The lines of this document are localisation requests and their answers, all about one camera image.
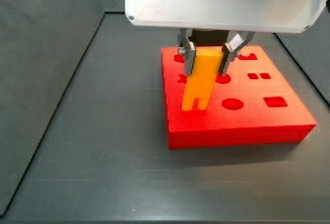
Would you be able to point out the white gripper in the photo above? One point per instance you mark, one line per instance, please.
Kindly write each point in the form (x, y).
(277, 16)

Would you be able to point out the yellow two-pronged peg object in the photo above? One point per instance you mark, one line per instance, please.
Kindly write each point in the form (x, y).
(201, 81)

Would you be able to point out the dark curved holder block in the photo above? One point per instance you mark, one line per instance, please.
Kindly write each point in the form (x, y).
(209, 37)

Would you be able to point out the red shape-sorter block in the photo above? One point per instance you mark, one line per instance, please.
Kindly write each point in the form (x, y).
(254, 108)

